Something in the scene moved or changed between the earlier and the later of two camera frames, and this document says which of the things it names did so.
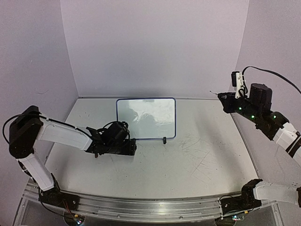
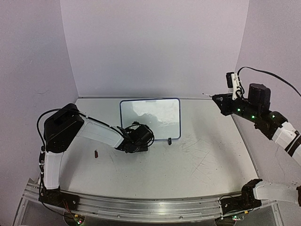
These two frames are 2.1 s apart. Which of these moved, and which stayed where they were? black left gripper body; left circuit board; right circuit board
Moved: black left gripper body
Stayed: right circuit board; left circuit board
